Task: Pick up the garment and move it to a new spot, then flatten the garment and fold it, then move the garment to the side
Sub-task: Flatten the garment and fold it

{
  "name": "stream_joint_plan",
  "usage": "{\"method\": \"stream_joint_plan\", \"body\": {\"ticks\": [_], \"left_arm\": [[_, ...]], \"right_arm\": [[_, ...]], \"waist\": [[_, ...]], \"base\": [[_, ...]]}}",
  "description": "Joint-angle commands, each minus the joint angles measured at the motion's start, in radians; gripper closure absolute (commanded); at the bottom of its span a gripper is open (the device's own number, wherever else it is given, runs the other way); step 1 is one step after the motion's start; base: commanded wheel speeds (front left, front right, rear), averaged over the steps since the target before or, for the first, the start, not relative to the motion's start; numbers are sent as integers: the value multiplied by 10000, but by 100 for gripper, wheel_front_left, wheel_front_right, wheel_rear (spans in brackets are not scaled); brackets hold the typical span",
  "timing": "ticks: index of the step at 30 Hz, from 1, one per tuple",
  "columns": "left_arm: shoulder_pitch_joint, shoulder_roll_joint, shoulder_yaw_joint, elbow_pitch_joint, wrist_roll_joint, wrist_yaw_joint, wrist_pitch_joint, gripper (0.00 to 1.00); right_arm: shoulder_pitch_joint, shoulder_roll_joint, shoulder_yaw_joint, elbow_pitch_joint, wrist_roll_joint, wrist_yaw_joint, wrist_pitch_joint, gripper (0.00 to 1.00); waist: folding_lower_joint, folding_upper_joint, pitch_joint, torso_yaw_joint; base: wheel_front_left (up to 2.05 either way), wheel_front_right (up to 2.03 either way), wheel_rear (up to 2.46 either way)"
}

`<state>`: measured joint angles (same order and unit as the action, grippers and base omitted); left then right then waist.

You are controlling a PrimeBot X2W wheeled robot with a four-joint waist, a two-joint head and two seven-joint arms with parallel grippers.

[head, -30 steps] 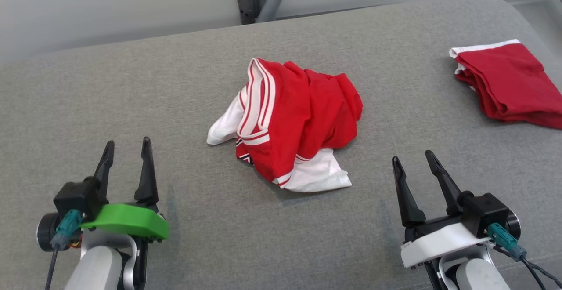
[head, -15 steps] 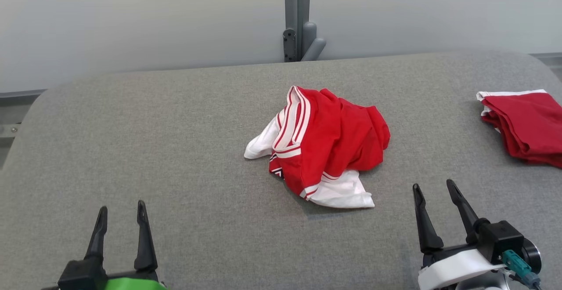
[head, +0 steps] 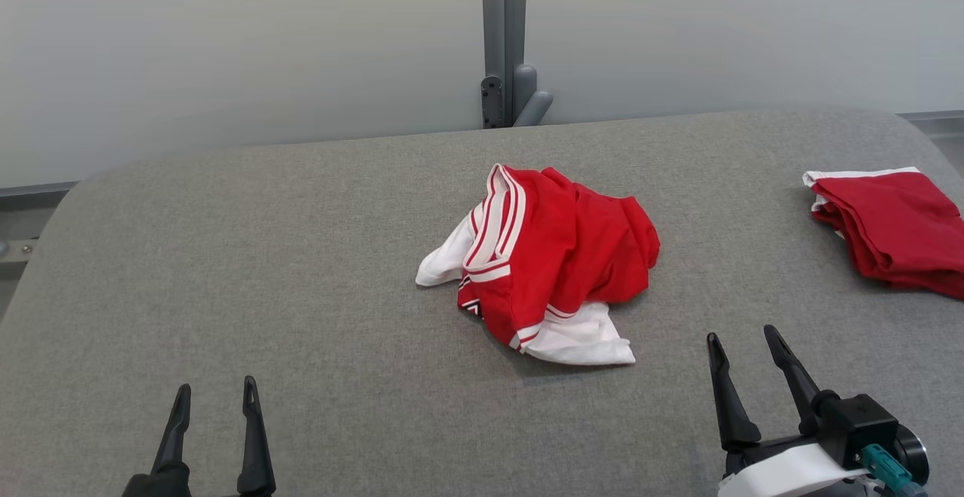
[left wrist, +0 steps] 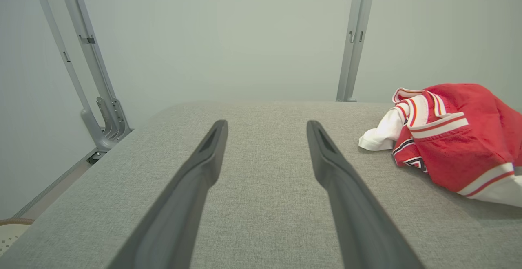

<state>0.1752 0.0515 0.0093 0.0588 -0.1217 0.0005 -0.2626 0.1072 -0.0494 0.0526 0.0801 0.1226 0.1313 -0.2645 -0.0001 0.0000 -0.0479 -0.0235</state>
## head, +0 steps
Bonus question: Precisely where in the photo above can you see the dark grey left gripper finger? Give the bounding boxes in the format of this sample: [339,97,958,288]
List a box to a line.
[237,375,277,496]
[122,384,193,497]

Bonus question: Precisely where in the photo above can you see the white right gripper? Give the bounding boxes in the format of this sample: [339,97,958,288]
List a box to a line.
[706,324,874,497]

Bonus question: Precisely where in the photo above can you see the red shorts with white stripe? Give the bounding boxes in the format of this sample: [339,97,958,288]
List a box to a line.
[802,167,964,300]

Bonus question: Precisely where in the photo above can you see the red white jersey shirt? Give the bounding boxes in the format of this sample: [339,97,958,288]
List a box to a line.
[415,163,661,367]

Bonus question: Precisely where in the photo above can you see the black hinge plate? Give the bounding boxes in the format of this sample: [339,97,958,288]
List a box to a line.
[480,75,504,130]

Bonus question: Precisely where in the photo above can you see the teal connector right camera cable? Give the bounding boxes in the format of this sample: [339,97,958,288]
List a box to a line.
[861,444,926,497]

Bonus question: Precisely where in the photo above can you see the metal frame with screws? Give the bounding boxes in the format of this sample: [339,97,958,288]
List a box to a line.
[0,237,38,265]

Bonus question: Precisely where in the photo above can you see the grey metal post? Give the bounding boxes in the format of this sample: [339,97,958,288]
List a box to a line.
[480,0,528,129]

